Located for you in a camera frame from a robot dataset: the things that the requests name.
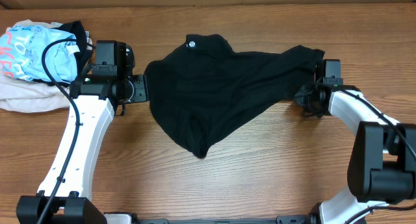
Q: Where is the black polo shirt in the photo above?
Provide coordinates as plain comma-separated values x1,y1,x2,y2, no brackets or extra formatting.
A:
144,34,324,158

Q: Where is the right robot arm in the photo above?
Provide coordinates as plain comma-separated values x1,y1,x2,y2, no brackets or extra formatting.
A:
276,59,415,223

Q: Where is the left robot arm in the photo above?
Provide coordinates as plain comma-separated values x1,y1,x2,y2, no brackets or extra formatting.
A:
16,40,149,224

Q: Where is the black folded garment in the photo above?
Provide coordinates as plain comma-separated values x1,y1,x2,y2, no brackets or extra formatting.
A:
57,21,93,75

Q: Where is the beige folded garment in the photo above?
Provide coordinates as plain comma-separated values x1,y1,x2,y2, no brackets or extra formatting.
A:
1,20,70,113

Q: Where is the light blue printed shirt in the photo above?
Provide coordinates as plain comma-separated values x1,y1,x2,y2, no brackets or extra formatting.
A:
1,25,79,84

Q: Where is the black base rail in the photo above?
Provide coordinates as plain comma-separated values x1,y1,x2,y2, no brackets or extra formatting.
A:
103,210,368,224

